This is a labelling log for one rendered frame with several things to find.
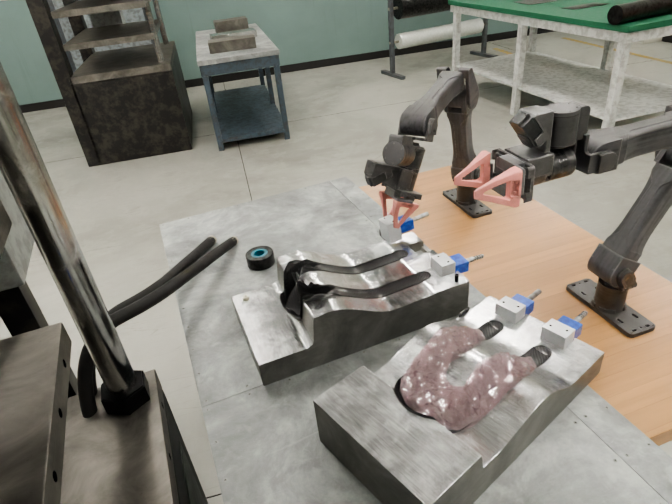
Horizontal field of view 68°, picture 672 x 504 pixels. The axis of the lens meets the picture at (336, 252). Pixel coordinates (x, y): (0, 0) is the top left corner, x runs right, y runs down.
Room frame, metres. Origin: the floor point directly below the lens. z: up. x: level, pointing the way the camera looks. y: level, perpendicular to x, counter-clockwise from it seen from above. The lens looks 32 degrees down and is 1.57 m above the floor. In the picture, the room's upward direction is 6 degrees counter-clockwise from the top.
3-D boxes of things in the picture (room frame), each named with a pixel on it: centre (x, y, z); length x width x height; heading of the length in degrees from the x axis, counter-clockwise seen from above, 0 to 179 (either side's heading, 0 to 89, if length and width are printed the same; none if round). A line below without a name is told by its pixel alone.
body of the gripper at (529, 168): (0.79, -0.34, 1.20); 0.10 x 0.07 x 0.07; 16
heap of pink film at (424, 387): (0.65, -0.21, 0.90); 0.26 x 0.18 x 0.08; 126
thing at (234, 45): (5.46, 0.81, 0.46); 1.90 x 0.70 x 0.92; 10
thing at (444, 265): (0.98, -0.29, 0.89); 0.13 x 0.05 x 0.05; 108
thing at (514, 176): (0.76, -0.28, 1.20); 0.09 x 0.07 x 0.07; 106
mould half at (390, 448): (0.64, -0.21, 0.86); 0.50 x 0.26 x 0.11; 126
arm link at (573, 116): (0.82, -0.43, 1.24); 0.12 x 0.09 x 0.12; 106
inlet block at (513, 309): (0.85, -0.39, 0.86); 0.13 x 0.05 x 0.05; 126
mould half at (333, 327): (0.95, -0.01, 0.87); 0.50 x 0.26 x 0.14; 109
